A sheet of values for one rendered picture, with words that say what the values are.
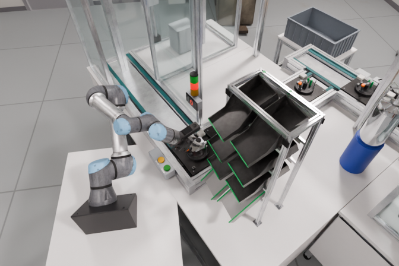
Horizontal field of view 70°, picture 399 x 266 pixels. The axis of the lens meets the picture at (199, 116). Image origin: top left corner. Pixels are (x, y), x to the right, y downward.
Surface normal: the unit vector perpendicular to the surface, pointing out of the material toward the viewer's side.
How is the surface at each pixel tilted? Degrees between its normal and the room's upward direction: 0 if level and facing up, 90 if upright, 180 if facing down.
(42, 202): 0
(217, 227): 0
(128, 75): 0
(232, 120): 25
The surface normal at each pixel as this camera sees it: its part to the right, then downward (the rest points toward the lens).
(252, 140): -0.39, -0.46
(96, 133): -0.01, -0.66
